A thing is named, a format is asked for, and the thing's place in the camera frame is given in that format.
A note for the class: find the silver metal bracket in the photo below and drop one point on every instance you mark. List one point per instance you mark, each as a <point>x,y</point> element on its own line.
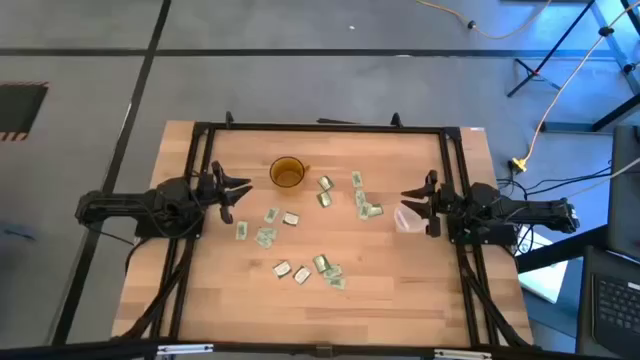
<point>185,348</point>
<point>462,354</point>

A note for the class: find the black tripod stand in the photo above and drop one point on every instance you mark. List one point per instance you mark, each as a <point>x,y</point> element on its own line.
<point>535,73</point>

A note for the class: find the yellow mug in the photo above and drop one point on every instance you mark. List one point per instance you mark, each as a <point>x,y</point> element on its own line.
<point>287,175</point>

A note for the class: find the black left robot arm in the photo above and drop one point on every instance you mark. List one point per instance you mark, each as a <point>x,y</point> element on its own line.
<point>125,205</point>

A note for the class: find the clear plastic bag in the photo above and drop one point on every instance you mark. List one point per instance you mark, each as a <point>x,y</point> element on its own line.
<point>406,222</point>

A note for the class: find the black diagonal bar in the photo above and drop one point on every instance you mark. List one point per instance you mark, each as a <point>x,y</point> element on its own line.
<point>560,252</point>

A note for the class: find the floor hatch with hazard stripes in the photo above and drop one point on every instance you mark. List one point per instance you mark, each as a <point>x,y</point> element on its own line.
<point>20,107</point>

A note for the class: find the white box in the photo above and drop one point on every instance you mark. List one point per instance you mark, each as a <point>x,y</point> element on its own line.
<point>545,282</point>

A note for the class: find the black keyboard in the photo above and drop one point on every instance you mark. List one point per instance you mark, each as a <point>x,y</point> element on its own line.
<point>617,305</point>

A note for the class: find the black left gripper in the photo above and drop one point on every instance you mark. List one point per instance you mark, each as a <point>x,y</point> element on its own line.
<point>210,190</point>

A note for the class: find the black aluminium frame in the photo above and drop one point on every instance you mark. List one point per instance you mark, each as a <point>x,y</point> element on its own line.
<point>325,128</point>

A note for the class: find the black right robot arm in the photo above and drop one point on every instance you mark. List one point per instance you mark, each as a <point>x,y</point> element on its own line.
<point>530,212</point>

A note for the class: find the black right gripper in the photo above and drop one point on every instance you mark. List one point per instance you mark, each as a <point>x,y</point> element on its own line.
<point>442,200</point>

